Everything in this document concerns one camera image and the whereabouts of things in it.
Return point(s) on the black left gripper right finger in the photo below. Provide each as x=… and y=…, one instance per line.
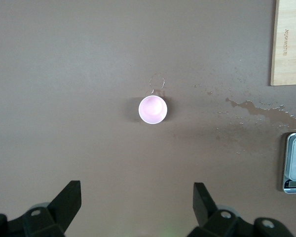
x=204, y=207

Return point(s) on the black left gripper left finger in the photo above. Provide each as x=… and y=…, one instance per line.
x=61, y=205

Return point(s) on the pink plastic cup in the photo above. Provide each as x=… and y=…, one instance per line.
x=153, y=109

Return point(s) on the wooden cutting board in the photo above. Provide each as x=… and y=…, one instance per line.
x=291, y=44

